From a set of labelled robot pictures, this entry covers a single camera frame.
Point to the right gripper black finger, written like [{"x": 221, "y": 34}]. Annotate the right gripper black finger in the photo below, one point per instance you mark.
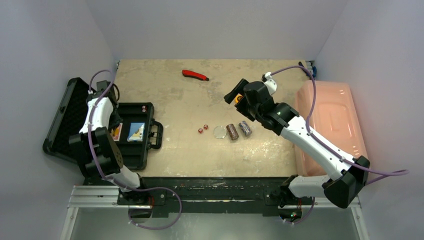
[
  {"x": 245, "y": 108},
  {"x": 238, "y": 89}
]

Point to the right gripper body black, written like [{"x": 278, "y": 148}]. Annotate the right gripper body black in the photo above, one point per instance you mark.
[{"x": 238, "y": 94}]

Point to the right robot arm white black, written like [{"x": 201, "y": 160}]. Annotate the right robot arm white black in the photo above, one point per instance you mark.
[{"x": 345, "y": 176}]

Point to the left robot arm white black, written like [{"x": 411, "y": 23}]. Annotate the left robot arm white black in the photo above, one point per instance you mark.
[{"x": 97, "y": 154}]

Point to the black poker set case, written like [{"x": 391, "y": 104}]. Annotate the black poker set case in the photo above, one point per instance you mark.
[{"x": 70, "y": 117}]

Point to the yellow tape measure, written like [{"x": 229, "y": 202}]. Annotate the yellow tape measure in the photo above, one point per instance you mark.
[{"x": 238, "y": 98}]

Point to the brown blue poker chip stack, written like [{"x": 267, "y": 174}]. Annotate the brown blue poker chip stack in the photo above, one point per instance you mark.
[{"x": 245, "y": 128}]

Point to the brown black poker chip stack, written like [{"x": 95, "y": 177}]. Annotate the brown black poker chip stack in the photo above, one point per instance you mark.
[{"x": 232, "y": 131}]

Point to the red utility knife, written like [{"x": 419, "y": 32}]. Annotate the red utility knife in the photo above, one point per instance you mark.
[{"x": 195, "y": 75}]

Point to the pink plastic storage bin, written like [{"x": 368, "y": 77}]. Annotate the pink plastic storage bin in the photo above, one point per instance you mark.
[{"x": 334, "y": 117}]

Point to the blue playing card deck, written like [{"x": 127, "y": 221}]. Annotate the blue playing card deck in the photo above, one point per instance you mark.
[{"x": 136, "y": 132}]

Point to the red playing card deck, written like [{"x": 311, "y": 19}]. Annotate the red playing card deck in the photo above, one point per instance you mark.
[{"x": 116, "y": 132}]

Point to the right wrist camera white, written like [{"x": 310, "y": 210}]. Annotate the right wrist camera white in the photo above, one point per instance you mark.
[{"x": 269, "y": 82}]

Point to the blue handled pliers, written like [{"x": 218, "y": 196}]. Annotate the blue handled pliers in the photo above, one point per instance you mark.
[{"x": 308, "y": 69}]

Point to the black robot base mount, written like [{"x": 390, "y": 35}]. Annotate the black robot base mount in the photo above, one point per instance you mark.
[{"x": 165, "y": 195}]

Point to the aluminium frame rail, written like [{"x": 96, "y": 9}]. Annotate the aluminium frame rail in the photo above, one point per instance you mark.
[{"x": 107, "y": 197}]

